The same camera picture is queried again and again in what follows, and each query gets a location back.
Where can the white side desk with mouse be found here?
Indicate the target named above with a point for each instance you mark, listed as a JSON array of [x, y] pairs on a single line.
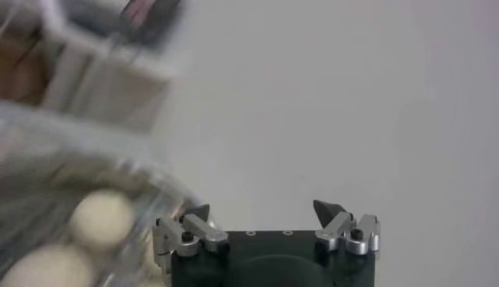
[[156, 68]]

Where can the white steamed baozi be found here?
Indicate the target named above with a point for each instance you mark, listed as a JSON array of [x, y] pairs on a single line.
[[102, 218], [47, 269]]

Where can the black laptop with dark screen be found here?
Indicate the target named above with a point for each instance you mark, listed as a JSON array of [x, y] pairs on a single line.
[[156, 19]]

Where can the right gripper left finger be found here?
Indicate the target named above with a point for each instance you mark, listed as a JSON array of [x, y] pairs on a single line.
[[202, 234]]

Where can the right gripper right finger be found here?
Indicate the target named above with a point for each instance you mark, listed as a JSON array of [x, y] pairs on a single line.
[[339, 230]]

